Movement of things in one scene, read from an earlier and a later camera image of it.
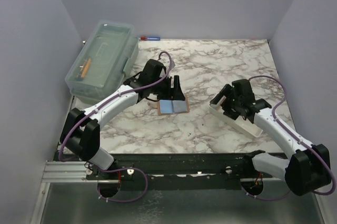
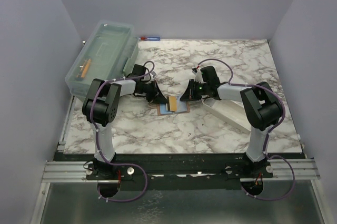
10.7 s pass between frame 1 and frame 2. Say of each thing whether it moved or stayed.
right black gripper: moved
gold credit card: moved
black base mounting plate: stayed
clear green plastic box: stayed
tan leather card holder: stayed
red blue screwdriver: stayed
